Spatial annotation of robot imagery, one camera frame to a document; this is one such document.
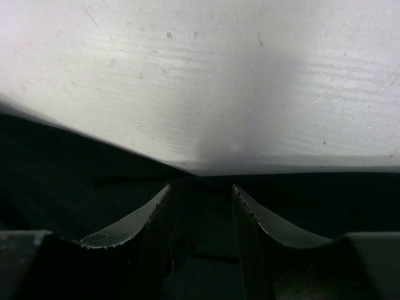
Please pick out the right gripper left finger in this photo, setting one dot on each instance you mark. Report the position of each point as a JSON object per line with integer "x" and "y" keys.
{"x": 126, "y": 260}

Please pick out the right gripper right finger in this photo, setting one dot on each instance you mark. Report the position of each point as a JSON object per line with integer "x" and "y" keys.
{"x": 280, "y": 260}

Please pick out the black t shirt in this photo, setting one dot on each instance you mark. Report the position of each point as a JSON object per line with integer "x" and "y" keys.
{"x": 73, "y": 186}

